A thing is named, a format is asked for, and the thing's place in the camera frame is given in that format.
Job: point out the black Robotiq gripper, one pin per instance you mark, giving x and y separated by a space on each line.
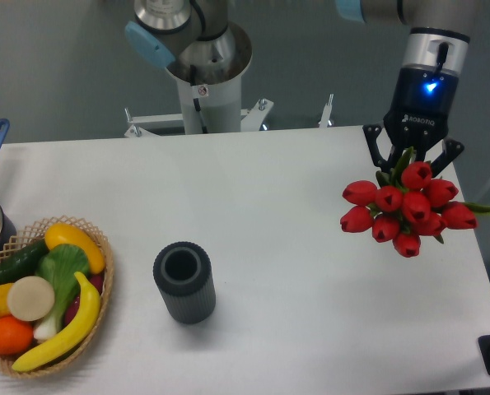
417 118

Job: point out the red tulip bouquet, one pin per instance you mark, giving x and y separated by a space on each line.
407 204

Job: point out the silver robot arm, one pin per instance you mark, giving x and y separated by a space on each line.
438 38

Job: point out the dark grey ribbed vase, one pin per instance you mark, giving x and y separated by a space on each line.
182 272

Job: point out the dark red vegetable toy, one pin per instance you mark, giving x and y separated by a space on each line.
97 281

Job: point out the green bok choy toy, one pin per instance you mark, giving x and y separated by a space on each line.
58 268

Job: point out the yellow plastic banana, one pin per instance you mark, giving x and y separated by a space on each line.
70 336

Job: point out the woven wicker basket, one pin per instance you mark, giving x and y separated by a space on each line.
29 235

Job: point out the green cucumber toy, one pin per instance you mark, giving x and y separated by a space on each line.
22 263

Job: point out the beige round disc toy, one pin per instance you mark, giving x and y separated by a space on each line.
30 298

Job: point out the orange plastic orange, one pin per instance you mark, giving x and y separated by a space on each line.
15 335

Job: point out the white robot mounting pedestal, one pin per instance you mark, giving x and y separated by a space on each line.
208 76

